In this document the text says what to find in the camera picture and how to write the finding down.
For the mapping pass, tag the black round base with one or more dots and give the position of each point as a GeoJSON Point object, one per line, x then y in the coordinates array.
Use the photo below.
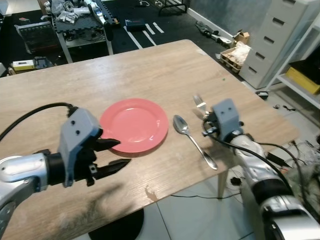
{"type": "Point", "coordinates": [120, 227]}

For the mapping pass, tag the white shelf rack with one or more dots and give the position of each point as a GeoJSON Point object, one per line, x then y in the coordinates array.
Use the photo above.
{"type": "Point", "coordinates": [300, 97]}

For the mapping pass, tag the small cardboard carton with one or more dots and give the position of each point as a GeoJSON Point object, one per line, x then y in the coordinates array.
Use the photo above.
{"type": "Point", "coordinates": [243, 37]}

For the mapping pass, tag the small flat black case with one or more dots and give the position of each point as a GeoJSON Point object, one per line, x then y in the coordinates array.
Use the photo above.
{"type": "Point", "coordinates": [135, 24]}

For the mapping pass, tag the pale wrist camera mount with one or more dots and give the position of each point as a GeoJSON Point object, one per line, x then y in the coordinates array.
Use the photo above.
{"type": "Point", "coordinates": [226, 117]}
{"type": "Point", "coordinates": [77, 127]}

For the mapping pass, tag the cluttered black work cart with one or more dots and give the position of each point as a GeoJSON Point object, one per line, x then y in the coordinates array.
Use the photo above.
{"type": "Point", "coordinates": [82, 22]}

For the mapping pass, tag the pale right wrist camera mount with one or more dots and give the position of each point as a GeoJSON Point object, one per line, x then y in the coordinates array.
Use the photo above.
{"type": "Point", "coordinates": [226, 117]}

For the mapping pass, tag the small black adapter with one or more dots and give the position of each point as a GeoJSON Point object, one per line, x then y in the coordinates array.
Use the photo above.
{"type": "Point", "coordinates": [262, 94]}

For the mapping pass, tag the wooden crate with white bag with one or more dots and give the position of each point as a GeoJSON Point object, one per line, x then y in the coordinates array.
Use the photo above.
{"type": "Point", "coordinates": [239, 55]}

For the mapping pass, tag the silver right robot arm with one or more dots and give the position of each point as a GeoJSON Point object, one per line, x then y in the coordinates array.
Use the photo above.
{"type": "Point", "coordinates": [265, 180]}

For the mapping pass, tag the camouflage cloth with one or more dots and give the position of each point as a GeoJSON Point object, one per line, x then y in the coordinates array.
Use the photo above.
{"type": "Point", "coordinates": [307, 187]}

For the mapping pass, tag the silver table spoon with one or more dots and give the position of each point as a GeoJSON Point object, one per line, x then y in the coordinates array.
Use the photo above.
{"type": "Point", "coordinates": [181, 124]}

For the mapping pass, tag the black box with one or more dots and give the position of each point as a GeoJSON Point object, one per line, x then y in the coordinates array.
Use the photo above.
{"type": "Point", "coordinates": [310, 67]}

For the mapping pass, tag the black mesh crate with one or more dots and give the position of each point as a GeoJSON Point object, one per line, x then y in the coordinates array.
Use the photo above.
{"type": "Point", "coordinates": [37, 37]}

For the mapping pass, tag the pale left wrist camera mount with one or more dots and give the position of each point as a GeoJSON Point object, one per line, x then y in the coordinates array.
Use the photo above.
{"type": "Point", "coordinates": [77, 127]}

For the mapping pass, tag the pale table leg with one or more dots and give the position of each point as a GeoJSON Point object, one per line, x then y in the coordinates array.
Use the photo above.
{"type": "Point", "coordinates": [223, 182]}

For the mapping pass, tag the red round plate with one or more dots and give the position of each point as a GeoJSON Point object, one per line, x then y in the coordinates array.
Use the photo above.
{"type": "Point", "coordinates": [134, 125]}

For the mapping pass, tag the grey drawer cabinet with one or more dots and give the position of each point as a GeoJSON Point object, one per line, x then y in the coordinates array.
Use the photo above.
{"type": "Point", "coordinates": [272, 35]}

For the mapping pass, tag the yellow box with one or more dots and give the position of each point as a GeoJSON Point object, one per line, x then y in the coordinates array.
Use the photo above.
{"type": "Point", "coordinates": [302, 81]}

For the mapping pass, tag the silver fork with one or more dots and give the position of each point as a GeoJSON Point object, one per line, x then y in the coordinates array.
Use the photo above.
{"type": "Point", "coordinates": [199, 102]}

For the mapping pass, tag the yellow white device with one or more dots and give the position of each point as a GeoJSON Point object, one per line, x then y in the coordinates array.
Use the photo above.
{"type": "Point", "coordinates": [25, 65]}

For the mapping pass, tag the grey black power tool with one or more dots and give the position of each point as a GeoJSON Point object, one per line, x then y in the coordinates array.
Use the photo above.
{"type": "Point", "coordinates": [212, 34]}

